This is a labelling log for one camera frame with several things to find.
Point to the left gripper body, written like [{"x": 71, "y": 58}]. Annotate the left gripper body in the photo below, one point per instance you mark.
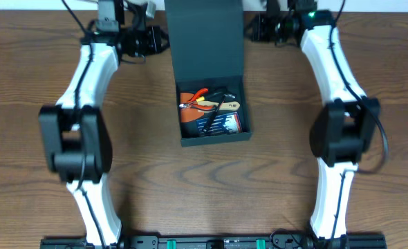
[{"x": 154, "y": 39}]

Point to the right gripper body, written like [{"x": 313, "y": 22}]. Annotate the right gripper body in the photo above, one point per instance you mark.
[{"x": 270, "y": 28}]

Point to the dark green gift box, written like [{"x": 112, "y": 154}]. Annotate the dark green gift box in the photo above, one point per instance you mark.
[{"x": 206, "y": 41}]

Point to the black handled claw hammer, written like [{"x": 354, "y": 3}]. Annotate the black handled claw hammer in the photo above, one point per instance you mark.
[{"x": 218, "y": 110}]

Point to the red handled pliers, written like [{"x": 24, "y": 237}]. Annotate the red handled pliers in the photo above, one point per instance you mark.
[{"x": 192, "y": 100}]

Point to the orange scraper wooden handle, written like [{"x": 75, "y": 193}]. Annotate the orange scraper wooden handle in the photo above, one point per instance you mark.
[{"x": 198, "y": 110}]

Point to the black yellow screwdriver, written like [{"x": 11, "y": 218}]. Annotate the black yellow screwdriver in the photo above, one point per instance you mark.
[{"x": 210, "y": 95}]

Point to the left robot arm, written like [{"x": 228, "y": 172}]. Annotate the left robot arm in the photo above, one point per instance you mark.
[{"x": 76, "y": 142}]

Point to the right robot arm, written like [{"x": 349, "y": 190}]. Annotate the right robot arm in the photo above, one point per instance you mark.
[{"x": 343, "y": 130}]

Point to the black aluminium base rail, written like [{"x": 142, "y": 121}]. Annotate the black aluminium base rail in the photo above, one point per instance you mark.
[{"x": 285, "y": 241}]

